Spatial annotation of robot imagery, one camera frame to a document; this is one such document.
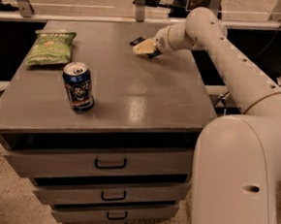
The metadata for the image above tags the grey metal railing frame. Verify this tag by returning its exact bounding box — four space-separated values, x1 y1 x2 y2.
0 0 281 30

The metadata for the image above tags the top grey drawer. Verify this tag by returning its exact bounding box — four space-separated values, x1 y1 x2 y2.
5 147 193 178

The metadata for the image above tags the black cable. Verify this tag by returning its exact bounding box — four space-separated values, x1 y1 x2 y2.
212 15 281 112

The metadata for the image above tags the blue pepsi can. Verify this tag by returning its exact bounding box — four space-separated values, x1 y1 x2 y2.
63 62 95 113

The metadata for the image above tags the grey drawer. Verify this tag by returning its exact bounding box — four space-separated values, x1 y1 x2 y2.
5 147 193 178
33 181 190 208
51 202 179 223

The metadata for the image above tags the middle grey drawer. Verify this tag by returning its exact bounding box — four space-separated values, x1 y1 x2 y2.
33 181 190 208

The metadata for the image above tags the green chip bag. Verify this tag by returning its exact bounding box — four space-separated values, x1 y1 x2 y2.
26 29 77 67

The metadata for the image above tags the bottom grey drawer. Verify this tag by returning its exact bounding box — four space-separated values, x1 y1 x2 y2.
51 202 179 223

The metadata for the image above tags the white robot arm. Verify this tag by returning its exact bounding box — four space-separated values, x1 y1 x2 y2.
133 7 281 224

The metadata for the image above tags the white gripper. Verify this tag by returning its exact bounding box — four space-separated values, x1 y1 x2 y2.
132 27 172 60

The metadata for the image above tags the grey drawer cabinet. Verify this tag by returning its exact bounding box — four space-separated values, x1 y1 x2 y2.
0 21 215 210

